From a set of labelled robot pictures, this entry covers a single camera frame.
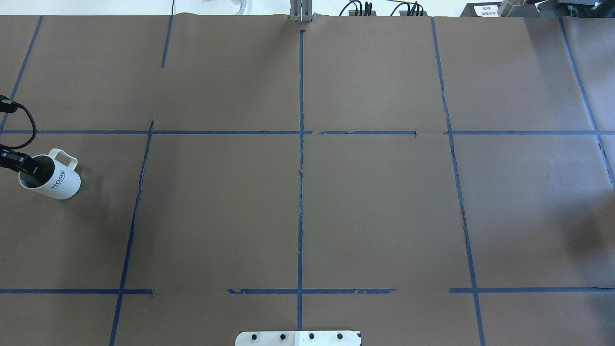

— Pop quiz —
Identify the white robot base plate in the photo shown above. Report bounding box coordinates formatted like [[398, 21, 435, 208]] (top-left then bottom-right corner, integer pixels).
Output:
[[235, 330, 362, 346]]

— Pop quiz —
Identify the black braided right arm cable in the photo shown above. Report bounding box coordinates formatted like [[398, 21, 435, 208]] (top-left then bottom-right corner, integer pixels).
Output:
[[0, 95, 37, 149]]

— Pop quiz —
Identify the white ribbed HOME mug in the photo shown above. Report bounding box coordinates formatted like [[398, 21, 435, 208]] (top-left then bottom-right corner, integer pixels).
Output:
[[18, 148, 81, 200]]

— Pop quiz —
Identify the aluminium frame post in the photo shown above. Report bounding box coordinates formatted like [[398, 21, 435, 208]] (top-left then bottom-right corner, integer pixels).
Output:
[[289, 0, 314, 23]]

